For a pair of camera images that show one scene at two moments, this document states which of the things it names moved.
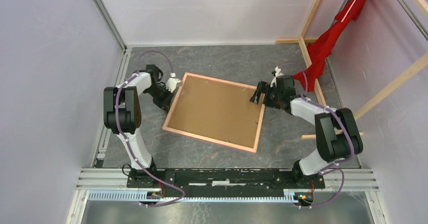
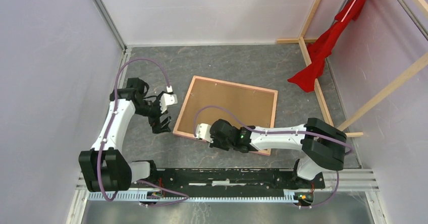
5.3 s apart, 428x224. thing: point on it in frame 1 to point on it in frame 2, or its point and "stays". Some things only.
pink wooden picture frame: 260,114 to 266,153
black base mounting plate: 227,182 stays
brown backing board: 218,110 stays
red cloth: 320,48 stays
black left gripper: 166,104 to 158,127
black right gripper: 264,87 to 215,144
